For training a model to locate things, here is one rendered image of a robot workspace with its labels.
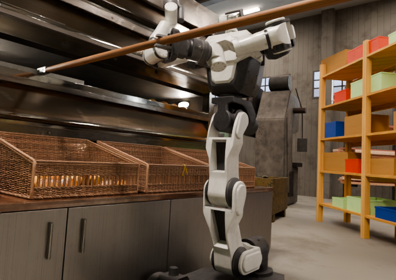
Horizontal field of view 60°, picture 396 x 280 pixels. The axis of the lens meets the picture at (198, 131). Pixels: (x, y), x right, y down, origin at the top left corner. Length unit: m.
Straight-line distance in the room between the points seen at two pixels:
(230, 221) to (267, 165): 4.96
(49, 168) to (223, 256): 0.90
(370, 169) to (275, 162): 2.53
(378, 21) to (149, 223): 8.46
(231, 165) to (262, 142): 4.96
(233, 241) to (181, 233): 0.37
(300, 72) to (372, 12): 2.18
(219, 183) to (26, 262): 0.85
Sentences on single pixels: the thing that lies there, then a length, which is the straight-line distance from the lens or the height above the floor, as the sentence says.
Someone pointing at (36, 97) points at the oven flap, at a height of 1.06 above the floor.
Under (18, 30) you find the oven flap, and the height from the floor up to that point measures 1.37.
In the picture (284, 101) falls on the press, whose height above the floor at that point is 1.96.
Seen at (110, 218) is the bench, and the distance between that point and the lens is 1.64.
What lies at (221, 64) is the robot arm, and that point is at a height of 1.14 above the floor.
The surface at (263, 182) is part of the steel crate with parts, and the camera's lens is 4.69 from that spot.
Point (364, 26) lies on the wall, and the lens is 9.62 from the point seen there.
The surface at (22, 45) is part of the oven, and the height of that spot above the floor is 1.34.
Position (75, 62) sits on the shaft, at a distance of 1.76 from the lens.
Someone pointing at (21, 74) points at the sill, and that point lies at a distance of 2.02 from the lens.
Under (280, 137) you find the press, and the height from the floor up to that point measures 1.27.
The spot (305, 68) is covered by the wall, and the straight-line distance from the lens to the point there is 9.80.
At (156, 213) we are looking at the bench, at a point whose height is 0.48.
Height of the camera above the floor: 0.76
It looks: 5 degrees up
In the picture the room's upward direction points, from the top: 3 degrees clockwise
